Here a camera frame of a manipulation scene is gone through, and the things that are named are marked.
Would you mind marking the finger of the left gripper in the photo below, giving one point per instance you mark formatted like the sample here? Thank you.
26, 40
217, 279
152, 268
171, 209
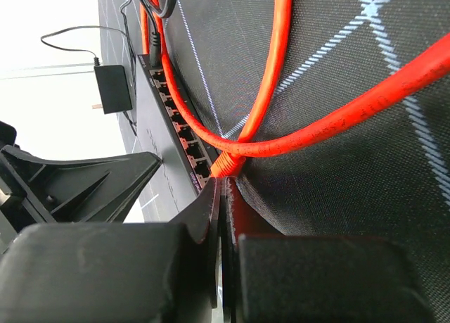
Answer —
38, 191

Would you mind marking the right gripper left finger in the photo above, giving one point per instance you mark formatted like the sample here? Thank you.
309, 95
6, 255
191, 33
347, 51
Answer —
109, 272

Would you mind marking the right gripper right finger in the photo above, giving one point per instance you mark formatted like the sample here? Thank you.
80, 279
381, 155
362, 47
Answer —
272, 277

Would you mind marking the black network switch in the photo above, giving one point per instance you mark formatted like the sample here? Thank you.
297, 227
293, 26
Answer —
161, 129

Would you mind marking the small black plug adapter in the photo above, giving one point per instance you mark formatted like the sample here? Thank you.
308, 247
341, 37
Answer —
113, 87

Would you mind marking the black grid mat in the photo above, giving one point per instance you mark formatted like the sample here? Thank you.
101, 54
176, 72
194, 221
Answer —
388, 176

